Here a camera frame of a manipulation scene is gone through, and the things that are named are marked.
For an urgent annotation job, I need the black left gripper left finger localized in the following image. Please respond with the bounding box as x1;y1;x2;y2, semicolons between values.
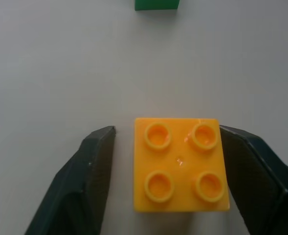
24;125;117;235

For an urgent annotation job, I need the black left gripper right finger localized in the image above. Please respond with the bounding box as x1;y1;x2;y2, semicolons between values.
219;124;288;235

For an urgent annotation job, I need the yellow studded building block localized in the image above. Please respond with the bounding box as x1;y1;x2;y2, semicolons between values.
133;117;231;213

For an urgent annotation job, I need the green building block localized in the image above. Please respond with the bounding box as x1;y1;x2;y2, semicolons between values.
134;0;180;12

